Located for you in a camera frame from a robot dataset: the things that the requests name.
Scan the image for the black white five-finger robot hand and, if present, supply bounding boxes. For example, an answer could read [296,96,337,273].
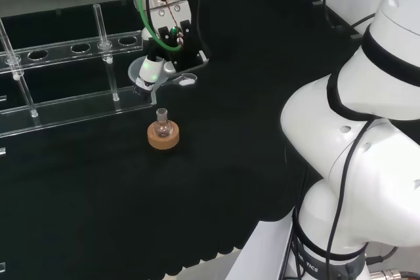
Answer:
[133,0,210,97]

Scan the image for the translucent plastic funnel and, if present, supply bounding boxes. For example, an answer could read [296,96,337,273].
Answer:
[127,56,173,104]

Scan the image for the small glass weighing funnel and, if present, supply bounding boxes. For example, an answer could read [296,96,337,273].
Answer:
[173,72,199,87]

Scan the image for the glass round-bottom flask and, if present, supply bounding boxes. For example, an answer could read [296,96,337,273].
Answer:
[154,108,174,139]

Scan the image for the clear funnel stand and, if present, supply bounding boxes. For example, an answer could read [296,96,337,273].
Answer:
[0,3,157,140]

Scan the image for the black cloth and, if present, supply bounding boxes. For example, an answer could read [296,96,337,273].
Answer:
[0,0,365,280]

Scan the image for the pale base board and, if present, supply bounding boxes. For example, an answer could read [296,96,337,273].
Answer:
[224,209,296,280]

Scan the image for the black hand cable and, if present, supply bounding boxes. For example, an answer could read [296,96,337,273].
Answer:
[196,0,211,60]

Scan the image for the green cable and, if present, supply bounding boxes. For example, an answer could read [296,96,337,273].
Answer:
[137,0,276,53]

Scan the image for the cork ring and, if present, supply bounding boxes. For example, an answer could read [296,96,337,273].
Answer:
[147,121,181,151]

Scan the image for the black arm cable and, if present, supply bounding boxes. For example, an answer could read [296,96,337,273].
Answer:
[324,117,378,280]

